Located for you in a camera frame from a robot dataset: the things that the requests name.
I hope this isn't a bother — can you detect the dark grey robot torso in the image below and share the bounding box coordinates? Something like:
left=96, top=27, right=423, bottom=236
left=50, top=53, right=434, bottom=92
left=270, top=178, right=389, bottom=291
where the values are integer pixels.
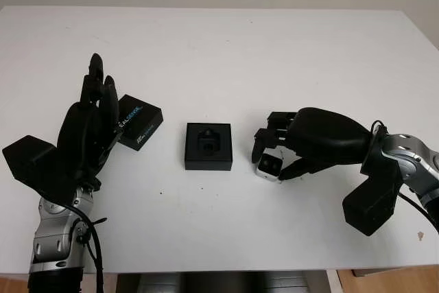
left=116, top=262, right=325, bottom=293

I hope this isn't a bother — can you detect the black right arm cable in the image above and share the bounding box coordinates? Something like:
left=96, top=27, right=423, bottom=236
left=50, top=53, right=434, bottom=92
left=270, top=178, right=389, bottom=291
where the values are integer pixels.
left=370, top=120, right=439, bottom=232

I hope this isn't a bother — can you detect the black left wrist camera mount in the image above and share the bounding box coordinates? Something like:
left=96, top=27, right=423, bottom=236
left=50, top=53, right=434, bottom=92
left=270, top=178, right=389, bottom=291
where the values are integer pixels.
left=1, top=136, right=80, bottom=202

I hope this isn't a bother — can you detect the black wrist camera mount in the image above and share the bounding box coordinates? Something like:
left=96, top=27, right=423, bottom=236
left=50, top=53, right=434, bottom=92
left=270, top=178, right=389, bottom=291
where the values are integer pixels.
left=1, top=136, right=80, bottom=202
left=342, top=131, right=405, bottom=237

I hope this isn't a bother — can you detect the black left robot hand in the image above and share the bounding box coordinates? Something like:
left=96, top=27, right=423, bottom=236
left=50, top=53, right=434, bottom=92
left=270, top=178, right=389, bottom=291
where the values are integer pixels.
left=56, top=53, right=121, bottom=188

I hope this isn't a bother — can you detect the black RealSense box lid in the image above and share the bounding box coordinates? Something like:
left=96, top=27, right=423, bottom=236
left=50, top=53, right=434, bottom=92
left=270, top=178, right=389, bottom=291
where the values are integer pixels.
left=116, top=94, right=163, bottom=152

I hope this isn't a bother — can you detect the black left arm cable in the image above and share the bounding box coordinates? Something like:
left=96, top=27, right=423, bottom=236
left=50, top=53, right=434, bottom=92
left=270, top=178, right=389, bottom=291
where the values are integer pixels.
left=64, top=203, right=108, bottom=293

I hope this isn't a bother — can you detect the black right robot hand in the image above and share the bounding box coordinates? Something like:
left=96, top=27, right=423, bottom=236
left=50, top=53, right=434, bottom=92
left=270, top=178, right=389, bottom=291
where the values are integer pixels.
left=251, top=106, right=378, bottom=181

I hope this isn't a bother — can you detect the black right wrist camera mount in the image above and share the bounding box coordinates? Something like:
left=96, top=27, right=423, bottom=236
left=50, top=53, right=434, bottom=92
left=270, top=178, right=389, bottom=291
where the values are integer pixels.
left=342, top=131, right=405, bottom=237

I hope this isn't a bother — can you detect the black camera box base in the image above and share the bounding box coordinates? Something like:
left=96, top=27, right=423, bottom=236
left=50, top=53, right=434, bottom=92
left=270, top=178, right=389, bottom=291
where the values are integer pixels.
left=184, top=121, right=234, bottom=172

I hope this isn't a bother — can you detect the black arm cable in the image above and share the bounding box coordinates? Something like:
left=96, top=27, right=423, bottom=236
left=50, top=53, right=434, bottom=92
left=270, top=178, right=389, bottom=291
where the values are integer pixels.
left=370, top=120, right=439, bottom=232
left=64, top=203, right=108, bottom=293

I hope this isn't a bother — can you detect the small silver depth camera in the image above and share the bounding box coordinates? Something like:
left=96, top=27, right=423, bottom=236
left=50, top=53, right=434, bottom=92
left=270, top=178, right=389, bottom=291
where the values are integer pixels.
left=255, top=154, right=284, bottom=183

